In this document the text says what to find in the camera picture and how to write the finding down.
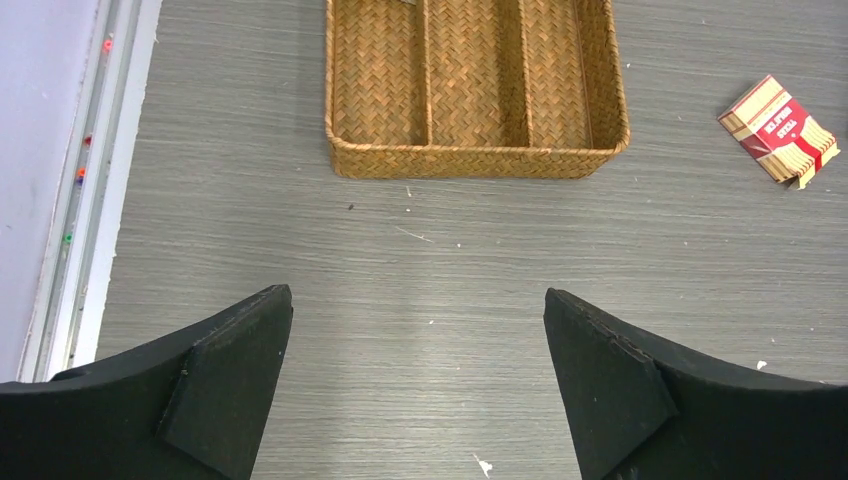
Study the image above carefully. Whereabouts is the aluminium frame rail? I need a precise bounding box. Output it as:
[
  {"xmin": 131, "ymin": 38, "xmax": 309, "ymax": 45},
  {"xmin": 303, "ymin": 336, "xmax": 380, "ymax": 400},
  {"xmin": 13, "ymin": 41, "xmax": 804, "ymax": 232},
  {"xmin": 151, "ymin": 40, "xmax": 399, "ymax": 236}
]
[{"xmin": 15, "ymin": 1, "xmax": 162, "ymax": 382}]

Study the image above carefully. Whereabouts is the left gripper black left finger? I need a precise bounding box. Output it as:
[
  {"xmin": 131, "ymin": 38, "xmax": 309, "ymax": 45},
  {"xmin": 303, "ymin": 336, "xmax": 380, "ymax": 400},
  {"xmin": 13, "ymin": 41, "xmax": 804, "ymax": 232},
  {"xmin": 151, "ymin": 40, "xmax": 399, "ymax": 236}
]
[{"xmin": 1, "ymin": 285, "xmax": 293, "ymax": 479}]

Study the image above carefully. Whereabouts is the woven wicker divided tray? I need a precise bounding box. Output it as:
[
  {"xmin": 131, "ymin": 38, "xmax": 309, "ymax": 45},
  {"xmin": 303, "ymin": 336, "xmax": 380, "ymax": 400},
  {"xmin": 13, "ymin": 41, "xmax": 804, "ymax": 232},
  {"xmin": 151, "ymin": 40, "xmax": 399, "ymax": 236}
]
[{"xmin": 325, "ymin": 0, "xmax": 630, "ymax": 179}]

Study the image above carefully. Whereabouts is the red and gold card box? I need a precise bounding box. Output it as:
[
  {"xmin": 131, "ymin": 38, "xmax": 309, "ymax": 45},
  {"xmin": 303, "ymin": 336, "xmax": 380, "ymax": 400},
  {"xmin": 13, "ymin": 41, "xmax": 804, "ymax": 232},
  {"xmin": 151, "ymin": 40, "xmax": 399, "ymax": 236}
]
[{"xmin": 717, "ymin": 75, "xmax": 841, "ymax": 189}]

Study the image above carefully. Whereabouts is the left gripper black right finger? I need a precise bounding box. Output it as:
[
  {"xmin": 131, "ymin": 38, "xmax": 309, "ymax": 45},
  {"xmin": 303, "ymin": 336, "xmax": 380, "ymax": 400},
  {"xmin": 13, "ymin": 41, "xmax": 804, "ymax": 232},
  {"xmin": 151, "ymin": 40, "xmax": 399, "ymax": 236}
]
[{"xmin": 543, "ymin": 288, "xmax": 847, "ymax": 479}]

